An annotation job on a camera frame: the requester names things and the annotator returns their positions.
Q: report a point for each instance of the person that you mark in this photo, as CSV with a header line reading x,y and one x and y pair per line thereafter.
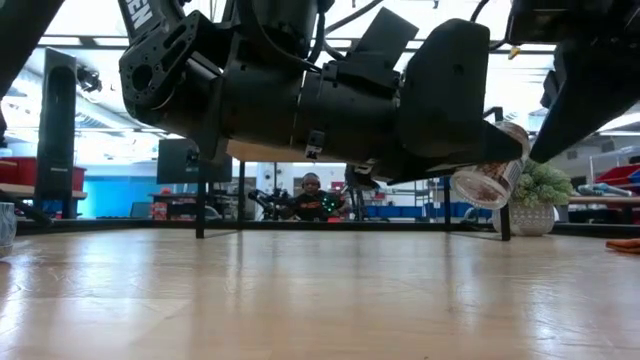
x,y
311,205

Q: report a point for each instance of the blue storage bin row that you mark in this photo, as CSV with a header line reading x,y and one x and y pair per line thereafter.
x,y
400,211

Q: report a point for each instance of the yellow hanging tag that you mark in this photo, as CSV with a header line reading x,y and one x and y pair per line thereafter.
x,y
513,52

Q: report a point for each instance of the wooden shelf with black legs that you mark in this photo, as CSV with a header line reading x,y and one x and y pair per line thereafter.
x,y
260,152

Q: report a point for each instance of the green plant in white pot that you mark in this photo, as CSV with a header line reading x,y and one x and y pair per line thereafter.
x,y
542,187

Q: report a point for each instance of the orange folded cloth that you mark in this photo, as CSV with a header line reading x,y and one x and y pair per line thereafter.
x,y
625,246

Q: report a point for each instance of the black pillar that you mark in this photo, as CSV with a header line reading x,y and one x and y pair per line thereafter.
x,y
55,150

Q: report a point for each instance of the black metal table frame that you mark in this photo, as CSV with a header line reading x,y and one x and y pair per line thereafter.
x,y
100,226

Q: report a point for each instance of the small clear spice jar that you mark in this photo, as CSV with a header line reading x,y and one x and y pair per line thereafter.
x,y
487,187

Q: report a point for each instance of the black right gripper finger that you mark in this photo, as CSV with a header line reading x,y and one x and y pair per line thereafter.
x,y
595,85
551,90

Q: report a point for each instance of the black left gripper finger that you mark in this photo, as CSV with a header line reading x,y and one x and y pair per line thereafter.
x,y
445,95
410,171

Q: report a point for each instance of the black monitor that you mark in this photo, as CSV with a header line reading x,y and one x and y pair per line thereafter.
x,y
175,165

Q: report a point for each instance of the red storage bin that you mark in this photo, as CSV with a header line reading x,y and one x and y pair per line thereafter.
x,y
20,172
620,175

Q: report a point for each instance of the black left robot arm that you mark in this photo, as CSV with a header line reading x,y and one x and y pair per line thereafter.
x,y
200,75

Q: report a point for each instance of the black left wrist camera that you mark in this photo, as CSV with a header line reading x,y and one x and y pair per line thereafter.
x,y
385,40

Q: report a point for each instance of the wooden bench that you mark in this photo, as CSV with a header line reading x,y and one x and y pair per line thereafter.
x,y
15,190
605,200

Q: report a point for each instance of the background black robot arm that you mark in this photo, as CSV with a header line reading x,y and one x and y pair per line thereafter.
x,y
357,200
265,200

